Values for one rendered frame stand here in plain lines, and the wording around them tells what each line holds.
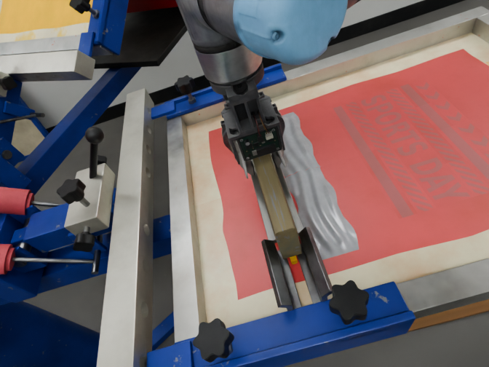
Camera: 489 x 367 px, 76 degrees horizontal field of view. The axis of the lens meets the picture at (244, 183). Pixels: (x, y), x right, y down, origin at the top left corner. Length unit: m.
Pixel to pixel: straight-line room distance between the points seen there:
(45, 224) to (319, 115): 0.58
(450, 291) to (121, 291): 0.43
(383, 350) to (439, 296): 1.00
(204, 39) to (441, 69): 0.60
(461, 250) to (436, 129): 0.25
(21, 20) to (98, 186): 0.75
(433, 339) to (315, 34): 1.35
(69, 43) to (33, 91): 2.03
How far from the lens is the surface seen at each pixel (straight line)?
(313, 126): 0.70
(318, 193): 0.57
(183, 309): 0.50
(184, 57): 2.66
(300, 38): 0.25
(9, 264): 0.66
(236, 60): 0.37
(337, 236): 0.52
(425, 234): 0.55
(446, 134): 0.69
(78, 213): 0.57
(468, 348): 1.52
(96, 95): 1.21
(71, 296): 2.03
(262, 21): 0.25
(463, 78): 0.82
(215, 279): 0.54
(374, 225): 0.55
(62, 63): 0.87
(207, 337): 0.40
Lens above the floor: 1.42
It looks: 49 degrees down
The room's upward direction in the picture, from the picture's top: 22 degrees counter-clockwise
